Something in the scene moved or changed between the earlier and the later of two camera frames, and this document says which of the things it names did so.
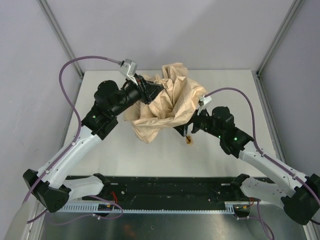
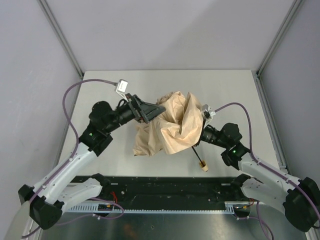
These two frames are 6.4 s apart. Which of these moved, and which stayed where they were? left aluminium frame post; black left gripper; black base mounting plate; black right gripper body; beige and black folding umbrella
Moved: black left gripper; beige and black folding umbrella; black right gripper body
Stayed: black base mounting plate; left aluminium frame post
